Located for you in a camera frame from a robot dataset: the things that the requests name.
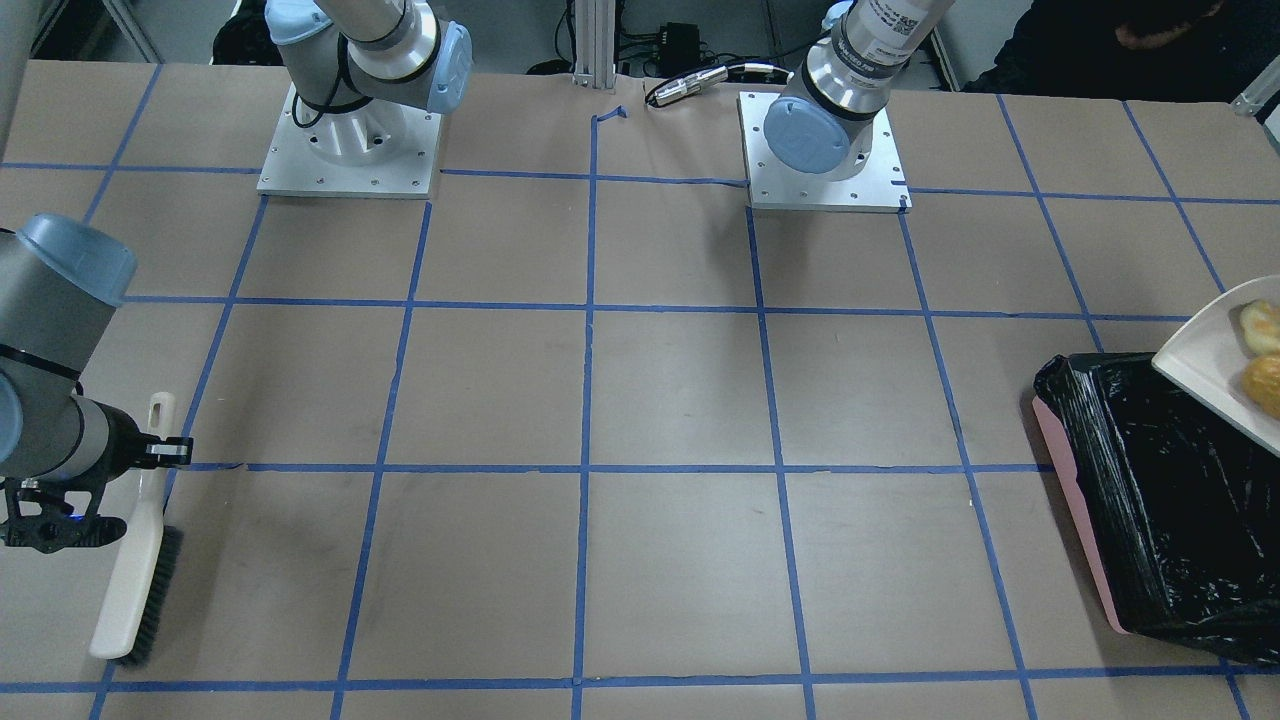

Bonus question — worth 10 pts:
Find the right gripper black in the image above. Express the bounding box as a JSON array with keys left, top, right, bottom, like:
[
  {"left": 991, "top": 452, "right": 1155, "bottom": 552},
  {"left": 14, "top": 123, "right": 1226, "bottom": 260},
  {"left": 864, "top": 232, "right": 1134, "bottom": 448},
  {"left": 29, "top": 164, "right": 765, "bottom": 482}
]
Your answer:
[{"left": 1, "top": 436, "right": 195, "bottom": 553}]

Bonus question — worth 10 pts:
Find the beige hand brush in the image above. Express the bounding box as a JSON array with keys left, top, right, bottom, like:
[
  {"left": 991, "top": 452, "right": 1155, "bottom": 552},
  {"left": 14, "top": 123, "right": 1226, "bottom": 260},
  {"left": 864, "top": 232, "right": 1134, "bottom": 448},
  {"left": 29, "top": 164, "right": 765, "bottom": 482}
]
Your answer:
[{"left": 90, "top": 392, "right": 192, "bottom": 667}]

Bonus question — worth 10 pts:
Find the beige plastic dustpan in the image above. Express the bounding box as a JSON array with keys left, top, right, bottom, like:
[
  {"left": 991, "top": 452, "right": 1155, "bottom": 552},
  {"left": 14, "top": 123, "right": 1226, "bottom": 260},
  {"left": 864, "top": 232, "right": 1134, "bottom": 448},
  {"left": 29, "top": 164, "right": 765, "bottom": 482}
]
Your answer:
[{"left": 1152, "top": 275, "right": 1279, "bottom": 456}]

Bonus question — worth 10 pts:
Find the toy croissant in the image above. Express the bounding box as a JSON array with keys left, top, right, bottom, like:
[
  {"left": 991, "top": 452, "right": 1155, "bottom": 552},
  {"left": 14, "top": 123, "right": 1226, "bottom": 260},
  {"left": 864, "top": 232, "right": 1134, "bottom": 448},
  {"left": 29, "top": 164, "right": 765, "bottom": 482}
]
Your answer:
[{"left": 1238, "top": 299, "right": 1280, "bottom": 356}]

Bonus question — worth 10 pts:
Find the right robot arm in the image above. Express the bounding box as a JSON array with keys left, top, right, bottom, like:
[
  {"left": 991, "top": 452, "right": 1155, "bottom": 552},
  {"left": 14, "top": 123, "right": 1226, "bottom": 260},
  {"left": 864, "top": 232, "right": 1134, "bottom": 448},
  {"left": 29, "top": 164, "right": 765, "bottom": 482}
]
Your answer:
[{"left": 1, "top": 1, "right": 474, "bottom": 553}]

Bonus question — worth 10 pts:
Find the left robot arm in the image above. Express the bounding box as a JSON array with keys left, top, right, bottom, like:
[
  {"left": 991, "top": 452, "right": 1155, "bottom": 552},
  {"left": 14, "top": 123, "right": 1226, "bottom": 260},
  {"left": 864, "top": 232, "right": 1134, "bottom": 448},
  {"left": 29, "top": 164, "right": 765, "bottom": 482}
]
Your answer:
[{"left": 762, "top": 1, "right": 952, "bottom": 174}]

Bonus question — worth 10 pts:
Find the pink bin with black bag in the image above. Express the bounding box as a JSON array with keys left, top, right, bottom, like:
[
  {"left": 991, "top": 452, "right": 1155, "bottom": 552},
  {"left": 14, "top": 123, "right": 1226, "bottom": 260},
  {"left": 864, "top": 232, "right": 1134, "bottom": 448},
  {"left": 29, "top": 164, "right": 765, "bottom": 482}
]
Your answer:
[{"left": 1033, "top": 354, "right": 1279, "bottom": 666}]

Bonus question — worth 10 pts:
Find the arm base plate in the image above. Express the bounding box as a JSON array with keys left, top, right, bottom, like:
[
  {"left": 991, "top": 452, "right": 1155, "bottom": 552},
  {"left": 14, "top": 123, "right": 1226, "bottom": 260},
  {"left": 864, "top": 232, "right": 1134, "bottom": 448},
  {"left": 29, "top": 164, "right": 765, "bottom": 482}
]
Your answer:
[
  {"left": 256, "top": 86, "right": 445, "bottom": 200},
  {"left": 739, "top": 91, "right": 913, "bottom": 214}
]

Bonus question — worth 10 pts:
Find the aluminium frame post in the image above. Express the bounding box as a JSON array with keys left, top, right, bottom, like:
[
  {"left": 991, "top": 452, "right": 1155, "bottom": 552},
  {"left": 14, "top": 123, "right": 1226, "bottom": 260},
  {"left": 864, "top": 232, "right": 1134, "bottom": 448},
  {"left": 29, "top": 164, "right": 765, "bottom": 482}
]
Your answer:
[{"left": 570, "top": 0, "right": 620, "bottom": 94}]

